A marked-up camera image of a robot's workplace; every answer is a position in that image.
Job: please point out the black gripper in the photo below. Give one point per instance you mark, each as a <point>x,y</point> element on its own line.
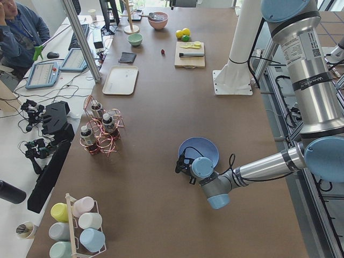
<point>188,172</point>

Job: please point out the blue round plate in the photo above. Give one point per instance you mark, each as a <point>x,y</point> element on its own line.
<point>195,147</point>

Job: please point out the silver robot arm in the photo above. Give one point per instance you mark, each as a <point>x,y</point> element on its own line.
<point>292,25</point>

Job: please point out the tea bottle back left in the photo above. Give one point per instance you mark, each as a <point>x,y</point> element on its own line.
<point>109,126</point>

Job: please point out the tea bottle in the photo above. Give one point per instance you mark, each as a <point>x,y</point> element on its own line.
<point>97,109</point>
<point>88,139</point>
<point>109,126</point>

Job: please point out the white cup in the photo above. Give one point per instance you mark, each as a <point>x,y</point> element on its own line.
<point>90,220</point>

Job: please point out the pink cup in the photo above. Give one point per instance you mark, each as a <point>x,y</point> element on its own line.
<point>82,206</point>

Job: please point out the blue cup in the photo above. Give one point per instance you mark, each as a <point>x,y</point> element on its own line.
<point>93,240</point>

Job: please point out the tea bottle front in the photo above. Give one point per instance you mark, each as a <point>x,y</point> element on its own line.
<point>88,139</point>

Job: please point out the wooden cutting board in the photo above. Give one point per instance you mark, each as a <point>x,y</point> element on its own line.
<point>195,62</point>

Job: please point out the tea bottle back right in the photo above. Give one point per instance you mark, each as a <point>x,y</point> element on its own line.
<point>97,109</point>

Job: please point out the cream rabbit tray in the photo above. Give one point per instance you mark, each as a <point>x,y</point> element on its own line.
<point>120,80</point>

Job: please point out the steel muddler black tip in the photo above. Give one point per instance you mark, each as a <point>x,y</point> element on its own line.
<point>190,55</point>

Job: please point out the lemon slice lower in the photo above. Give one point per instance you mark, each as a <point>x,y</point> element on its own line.
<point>189,44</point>

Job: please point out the lemon slice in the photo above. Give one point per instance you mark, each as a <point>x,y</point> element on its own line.
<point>197,43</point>
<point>189,44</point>

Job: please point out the yellow cup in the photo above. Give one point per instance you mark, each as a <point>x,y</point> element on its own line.
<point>59,212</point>

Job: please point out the lemon slice upper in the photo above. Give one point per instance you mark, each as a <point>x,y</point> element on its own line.
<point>197,43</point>

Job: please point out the grey folded cloth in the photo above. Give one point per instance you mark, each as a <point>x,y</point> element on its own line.
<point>127,57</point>

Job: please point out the green lime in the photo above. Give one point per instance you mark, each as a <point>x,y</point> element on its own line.
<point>185,38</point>

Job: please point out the grey cup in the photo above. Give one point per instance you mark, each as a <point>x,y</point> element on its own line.
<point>59,232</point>

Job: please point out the yellow lemon lower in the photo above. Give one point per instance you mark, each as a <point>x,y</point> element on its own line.
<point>179,34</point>

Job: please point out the yellow lemon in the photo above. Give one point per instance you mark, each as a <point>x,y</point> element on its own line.
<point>179,34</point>
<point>186,31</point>

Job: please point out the yellow lemon upper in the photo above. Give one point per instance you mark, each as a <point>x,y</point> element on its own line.
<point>186,31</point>

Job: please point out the pale green cup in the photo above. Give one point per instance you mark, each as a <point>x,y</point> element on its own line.
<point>61,249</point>

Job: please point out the green bowl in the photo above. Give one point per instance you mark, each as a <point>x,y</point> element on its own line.
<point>135,39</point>

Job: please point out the wooden cup tree stand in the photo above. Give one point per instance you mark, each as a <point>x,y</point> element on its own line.
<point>131,28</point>

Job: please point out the pink ice bowl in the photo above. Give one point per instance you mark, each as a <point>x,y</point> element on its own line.
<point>160,22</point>

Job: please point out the blue teach pendant far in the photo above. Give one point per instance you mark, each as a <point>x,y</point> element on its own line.
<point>74,61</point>

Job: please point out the blue teach pendant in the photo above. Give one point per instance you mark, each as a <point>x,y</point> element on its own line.
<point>43,75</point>
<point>74,61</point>

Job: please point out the paper cup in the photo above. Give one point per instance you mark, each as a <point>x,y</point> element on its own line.
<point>26,230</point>

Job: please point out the blue teach pendant near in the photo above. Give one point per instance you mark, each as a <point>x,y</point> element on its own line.
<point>43,75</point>

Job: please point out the black thermos bottle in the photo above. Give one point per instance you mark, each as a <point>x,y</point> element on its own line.
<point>12,194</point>

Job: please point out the black computer mouse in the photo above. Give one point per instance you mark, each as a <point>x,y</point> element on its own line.
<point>52,55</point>

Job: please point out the seated person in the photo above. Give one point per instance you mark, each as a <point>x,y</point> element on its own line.
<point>21,30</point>

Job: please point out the copper wire bottle rack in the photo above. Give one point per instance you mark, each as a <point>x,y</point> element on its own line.
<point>105,142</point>

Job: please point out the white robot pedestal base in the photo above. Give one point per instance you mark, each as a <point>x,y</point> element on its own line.
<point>234,78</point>

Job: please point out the aluminium frame post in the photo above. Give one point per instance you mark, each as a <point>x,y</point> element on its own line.
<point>76,26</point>

